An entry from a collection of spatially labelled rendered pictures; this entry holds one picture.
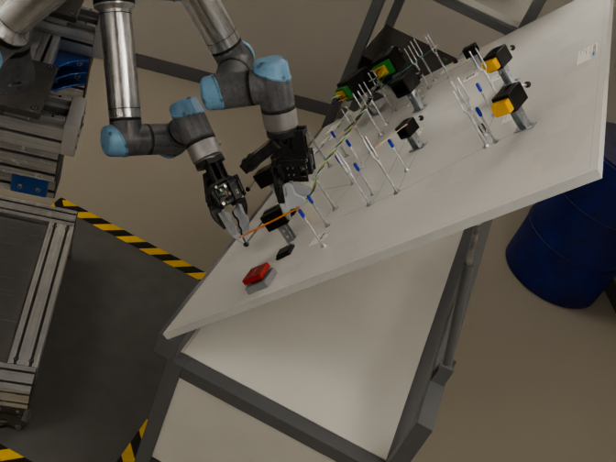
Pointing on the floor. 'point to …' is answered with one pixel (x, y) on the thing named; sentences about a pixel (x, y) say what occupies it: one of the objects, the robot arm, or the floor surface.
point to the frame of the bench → (302, 429)
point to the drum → (570, 239)
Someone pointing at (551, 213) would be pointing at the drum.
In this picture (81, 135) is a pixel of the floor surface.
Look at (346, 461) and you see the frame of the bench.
